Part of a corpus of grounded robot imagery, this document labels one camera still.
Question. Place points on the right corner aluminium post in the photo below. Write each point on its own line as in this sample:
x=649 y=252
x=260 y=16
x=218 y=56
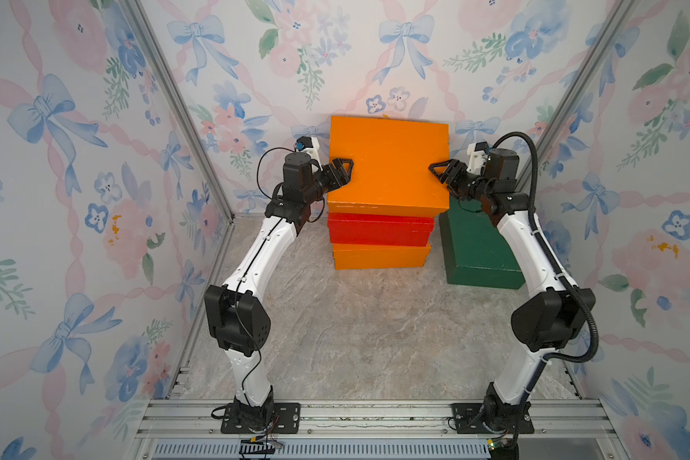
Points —
x=609 y=32

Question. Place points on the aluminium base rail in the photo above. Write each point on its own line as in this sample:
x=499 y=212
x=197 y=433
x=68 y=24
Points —
x=186 y=429

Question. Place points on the orange shoebox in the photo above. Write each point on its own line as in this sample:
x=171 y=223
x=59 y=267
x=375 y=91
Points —
x=391 y=174
x=379 y=256

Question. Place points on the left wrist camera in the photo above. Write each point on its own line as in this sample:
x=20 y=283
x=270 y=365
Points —
x=310 y=146

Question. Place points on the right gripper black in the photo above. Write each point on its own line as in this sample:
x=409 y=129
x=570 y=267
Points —
x=453 y=166

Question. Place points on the left corner aluminium post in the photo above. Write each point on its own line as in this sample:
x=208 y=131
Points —
x=141 y=25

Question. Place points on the right connector board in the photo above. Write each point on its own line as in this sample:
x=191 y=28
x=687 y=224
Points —
x=503 y=449

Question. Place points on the red shoebox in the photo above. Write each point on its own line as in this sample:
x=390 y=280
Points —
x=357 y=229

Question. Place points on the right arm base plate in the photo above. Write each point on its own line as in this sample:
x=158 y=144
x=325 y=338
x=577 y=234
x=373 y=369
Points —
x=475 y=418

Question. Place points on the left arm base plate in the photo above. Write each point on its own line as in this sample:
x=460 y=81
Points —
x=275 y=418

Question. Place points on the corner aluminium post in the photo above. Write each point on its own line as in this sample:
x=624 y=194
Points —
x=609 y=32
x=141 y=25

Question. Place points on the green shoebox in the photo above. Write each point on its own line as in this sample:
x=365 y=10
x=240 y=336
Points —
x=475 y=254

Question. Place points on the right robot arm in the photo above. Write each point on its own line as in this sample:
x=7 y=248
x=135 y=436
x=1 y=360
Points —
x=555 y=323

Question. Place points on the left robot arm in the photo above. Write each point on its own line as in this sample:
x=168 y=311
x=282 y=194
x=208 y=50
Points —
x=236 y=316

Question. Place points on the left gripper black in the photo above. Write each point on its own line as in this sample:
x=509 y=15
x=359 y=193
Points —
x=331 y=173

